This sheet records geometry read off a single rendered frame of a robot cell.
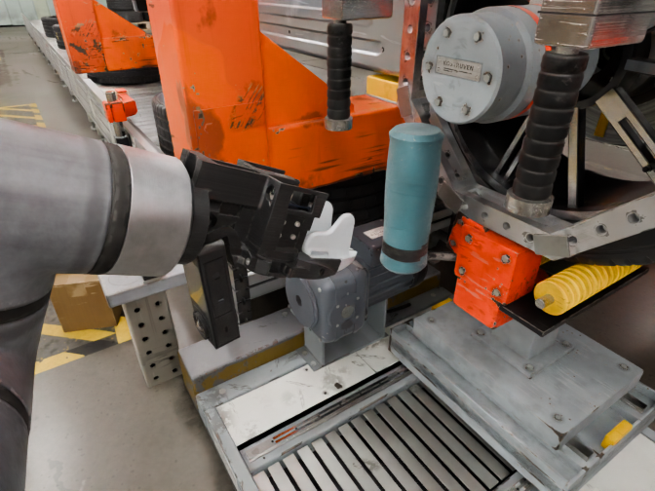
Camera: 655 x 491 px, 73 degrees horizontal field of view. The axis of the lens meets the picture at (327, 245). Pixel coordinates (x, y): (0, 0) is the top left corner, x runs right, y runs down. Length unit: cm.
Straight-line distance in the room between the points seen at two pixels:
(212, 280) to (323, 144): 70
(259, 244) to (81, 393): 110
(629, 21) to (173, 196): 39
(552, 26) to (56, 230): 40
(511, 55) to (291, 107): 54
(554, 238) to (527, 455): 47
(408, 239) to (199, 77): 47
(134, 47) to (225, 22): 196
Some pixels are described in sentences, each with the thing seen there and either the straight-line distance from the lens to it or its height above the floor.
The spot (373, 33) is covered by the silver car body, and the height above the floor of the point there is 83.
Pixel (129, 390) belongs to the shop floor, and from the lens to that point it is 137.
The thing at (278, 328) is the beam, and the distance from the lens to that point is 124.
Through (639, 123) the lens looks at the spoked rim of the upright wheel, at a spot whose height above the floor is 78.
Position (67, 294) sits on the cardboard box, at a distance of 154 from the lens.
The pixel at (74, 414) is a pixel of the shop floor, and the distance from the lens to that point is 137.
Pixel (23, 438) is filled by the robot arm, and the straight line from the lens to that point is 31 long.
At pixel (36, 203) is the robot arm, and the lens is 29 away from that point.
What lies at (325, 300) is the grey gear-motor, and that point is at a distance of 95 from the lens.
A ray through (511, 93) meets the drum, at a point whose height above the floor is 83.
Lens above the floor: 95
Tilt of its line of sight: 31 degrees down
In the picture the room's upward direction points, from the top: straight up
